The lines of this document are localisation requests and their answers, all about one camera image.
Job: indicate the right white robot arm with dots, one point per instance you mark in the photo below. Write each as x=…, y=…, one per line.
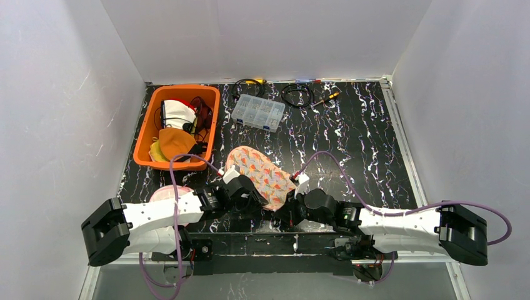
x=450, y=229

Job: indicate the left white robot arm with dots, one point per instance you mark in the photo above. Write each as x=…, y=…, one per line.
x=115, y=229

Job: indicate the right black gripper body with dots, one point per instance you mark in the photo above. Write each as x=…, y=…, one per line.
x=287, y=208

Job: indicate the clear plastic screw box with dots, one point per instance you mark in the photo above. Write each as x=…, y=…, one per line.
x=258, y=112

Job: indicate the orange bra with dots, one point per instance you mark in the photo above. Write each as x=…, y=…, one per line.
x=175, y=141

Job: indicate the dark maroon bra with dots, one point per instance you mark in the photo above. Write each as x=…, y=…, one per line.
x=204, y=117

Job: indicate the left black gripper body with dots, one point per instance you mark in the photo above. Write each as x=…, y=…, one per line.
x=257, y=198

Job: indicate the white mesh laundry bag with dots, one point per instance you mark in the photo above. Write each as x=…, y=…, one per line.
x=167, y=192

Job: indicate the yellow bra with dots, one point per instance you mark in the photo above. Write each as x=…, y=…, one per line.
x=156, y=153

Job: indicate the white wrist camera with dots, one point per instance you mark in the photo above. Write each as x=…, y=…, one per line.
x=301, y=181
x=230, y=174

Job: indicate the aluminium right rail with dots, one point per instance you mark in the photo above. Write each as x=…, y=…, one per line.
x=453, y=268

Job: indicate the red garment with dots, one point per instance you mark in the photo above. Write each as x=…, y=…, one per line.
x=188, y=104

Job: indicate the orange plastic bin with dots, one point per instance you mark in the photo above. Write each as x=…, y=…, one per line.
x=179, y=128

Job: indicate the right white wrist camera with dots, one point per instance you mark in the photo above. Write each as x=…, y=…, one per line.
x=301, y=181

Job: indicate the yellow handled screwdriver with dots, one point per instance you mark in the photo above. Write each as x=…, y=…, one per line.
x=325, y=99

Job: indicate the floral pink fabric pouch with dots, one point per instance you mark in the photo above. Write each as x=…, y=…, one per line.
x=270, y=181

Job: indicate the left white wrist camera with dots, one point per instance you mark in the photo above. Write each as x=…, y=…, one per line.
x=230, y=174

